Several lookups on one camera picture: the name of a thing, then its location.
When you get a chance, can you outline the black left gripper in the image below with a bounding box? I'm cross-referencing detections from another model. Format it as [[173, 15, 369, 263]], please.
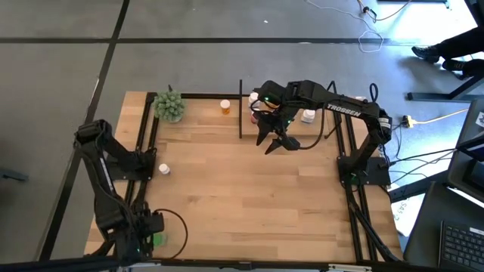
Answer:
[[120, 211, 166, 262]]

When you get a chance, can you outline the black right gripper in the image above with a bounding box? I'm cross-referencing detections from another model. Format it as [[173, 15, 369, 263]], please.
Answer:
[[256, 105, 303, 156]]

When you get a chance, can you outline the green bottle green cap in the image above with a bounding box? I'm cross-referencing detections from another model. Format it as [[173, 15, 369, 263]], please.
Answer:
[[151, 231, 169, 249]]

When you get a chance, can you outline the black rig beam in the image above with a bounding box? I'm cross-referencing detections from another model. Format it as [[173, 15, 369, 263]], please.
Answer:
[[0, 255, 484, 272]]

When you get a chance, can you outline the potted green succulent plant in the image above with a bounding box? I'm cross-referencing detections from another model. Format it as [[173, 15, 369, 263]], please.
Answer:
[[151, 88, 187, 124]]

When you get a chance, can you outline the white paper sheet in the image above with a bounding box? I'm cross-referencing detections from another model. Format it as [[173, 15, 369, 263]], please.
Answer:
[[391, 196, 417, 237]]

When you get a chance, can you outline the person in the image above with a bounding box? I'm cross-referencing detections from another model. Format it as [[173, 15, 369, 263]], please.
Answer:
[[411, 24, 484, 79]]

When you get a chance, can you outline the wooden shelf black metal frame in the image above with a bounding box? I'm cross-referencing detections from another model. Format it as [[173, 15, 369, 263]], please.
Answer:
[[237, 78, 340, 140]]

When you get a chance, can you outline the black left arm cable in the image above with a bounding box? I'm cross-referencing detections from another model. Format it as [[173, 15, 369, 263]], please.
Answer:
[[154, 208, 189, 260]]

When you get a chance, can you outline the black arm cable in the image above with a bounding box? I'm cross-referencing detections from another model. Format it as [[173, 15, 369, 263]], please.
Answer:
[[154, 208, 189, 260], [298, 104, 328, 150]]

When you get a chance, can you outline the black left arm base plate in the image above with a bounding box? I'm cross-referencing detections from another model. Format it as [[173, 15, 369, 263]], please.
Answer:
[[105, 149, 157, 181]]

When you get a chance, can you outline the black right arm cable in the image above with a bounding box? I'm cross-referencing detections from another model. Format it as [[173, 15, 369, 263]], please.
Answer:
[[298, 104, 328, 150]]

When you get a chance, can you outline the black aluminium table frame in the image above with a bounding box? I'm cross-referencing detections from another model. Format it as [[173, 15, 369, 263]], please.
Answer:
[[85, 90, 404, 265]]

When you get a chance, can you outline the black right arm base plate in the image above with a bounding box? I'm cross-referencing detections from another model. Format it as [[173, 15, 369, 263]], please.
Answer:
[[337, 156, 391, 187]]

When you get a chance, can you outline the white floor cable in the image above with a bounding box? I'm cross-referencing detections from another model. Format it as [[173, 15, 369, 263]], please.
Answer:
[[304, 0, 385, 54]]

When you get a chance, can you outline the black floor cable with plug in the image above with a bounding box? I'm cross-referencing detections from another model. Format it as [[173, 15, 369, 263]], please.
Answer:
[[357, 0, 413, 22]]

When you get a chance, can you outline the black desk frame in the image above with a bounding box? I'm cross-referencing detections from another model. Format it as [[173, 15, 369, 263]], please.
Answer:
[[406, 71, 484, 103]]

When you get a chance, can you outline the yellow extension cable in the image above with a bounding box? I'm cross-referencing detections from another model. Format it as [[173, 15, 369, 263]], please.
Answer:
[[414, 108, 470, 125]]

